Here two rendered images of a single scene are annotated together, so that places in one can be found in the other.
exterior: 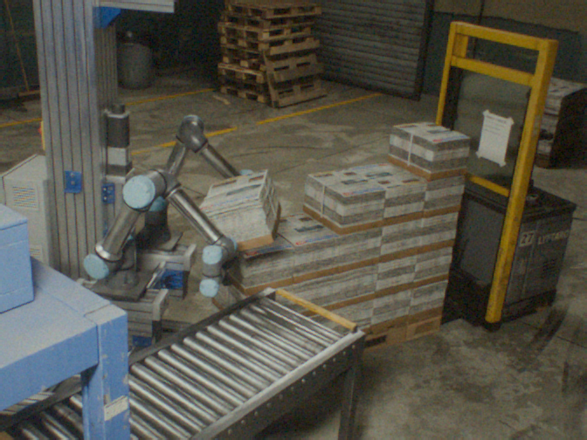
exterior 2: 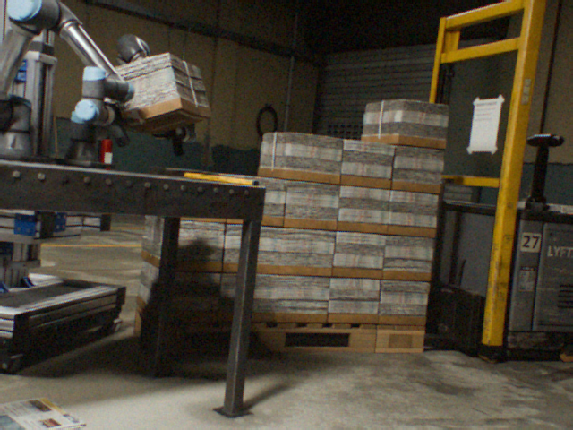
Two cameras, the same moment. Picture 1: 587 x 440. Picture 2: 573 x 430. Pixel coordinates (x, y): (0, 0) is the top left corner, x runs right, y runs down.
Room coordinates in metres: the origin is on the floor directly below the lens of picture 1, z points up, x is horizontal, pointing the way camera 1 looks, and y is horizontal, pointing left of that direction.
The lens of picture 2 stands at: (-0.03, -0.82, 0.84)
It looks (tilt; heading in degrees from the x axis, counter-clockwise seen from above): 3 degrees down; 9
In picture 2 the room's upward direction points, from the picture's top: 6 degrees clockwise
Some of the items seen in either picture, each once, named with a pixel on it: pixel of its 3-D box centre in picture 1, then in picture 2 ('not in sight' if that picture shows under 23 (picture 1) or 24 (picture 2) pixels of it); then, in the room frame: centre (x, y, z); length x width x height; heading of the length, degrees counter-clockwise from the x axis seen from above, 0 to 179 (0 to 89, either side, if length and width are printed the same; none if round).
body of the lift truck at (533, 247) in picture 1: (500, 244); (508, 276); (4.38, -1.46, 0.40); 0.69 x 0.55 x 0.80; 33
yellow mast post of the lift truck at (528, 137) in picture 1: (516, 190); (508, 173); (3.90, -1.33, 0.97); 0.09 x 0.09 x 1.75; 33
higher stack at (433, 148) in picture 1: (416, 231); (392, 224); (3.94, -0.79, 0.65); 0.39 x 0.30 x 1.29; 33
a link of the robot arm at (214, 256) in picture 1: (213, 259); (98, 84); (2.48, 0.29, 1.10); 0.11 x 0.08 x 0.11; 162
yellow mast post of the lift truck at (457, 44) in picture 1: (439, 158); (431, 169); (4.45, -0.97, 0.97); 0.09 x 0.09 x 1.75; 33
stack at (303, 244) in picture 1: (315, 288); (264, 260); (3.54, -0.18, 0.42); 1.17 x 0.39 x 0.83; 123
